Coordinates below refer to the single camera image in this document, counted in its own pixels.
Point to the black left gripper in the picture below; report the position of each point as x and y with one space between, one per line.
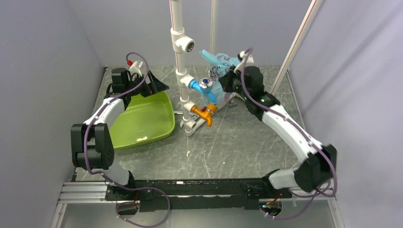
156 86

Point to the white floor pipe frame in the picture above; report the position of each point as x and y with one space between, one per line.
195 117

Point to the white vertical pipe with fittings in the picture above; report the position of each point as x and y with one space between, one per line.
182 44

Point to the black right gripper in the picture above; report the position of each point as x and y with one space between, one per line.
225 81

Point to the small grey clip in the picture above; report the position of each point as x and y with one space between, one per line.
232 103

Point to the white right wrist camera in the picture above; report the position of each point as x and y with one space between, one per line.
246 59

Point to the green plastic basin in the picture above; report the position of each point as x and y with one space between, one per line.
146 120

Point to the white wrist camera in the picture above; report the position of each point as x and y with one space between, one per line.
135 66
246 59

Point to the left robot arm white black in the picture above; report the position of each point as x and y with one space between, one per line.
91 143

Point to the blue printed plastic bag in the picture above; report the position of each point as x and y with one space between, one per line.
220 64

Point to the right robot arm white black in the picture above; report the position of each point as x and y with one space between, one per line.
317 161

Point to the orange plastic faucet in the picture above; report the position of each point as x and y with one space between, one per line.
206 114

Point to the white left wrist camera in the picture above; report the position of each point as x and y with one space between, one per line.
135 66

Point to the thin white rear pipe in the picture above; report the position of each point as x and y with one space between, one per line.
214 26

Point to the blue plastic faucet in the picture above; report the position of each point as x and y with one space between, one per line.
204 86

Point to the white slanted pipe red stripe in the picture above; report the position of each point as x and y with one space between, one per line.
299 37

